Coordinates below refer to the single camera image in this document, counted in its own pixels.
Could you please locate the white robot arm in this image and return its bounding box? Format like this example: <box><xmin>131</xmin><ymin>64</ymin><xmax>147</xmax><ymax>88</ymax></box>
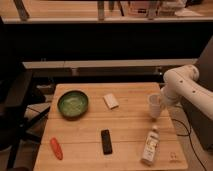
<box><xmin>161</xmin><ymin>65</ymin><xmax>213</xmax><ymax>121</ymax></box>

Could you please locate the green ceramic bowl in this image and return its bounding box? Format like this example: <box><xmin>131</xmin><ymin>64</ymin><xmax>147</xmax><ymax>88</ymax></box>
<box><xmin>57</xmin><ymin>90</ymin><xmax>89</xmax><ymax>118</ymax></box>

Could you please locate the white rectangular box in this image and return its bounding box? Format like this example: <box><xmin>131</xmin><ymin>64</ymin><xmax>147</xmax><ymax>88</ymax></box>
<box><xmin>103</xmin><ymin>94</ymin><xmax>119</xmax><ymax>109</ymax></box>

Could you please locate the black remote control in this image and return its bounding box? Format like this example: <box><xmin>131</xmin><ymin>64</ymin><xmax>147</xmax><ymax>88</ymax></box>
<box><xmin>101</xmin><ymin>130</ymin><xmax>113</xmax><ymax>155</ymax></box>

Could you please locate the clear plastic bottle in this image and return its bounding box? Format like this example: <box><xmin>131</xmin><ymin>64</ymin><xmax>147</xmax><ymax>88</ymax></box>
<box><xmin>141</xmin><ymin>125</ymin><xmax>159</xmax><ymax>166</ymax></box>

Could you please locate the orange carrot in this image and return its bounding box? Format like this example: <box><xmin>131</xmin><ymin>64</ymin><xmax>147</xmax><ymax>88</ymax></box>
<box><xmin>50</xmin><ymin>138</ymin><xmax>63</xmax><ymax>160</ymax></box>

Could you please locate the black office chair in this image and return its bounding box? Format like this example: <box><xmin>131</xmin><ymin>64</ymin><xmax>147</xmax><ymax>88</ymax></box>
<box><xmin>0</xmin><ymin>66</ymin><xmax>50</xmax><ymax>171</ymax></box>

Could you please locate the black cable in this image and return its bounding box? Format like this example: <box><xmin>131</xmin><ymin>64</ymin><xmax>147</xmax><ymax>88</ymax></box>
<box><xmin>171</xmin><ymin>118</ymin><xmax>208</xmax><ymax>171</ymax></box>

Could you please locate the wooden shelf rail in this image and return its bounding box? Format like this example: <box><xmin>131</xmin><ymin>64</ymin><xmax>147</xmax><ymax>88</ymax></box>
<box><xmin>23</xmin><ymin>58</ymin><xmax>197</xmax><ymax>69</ymax></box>

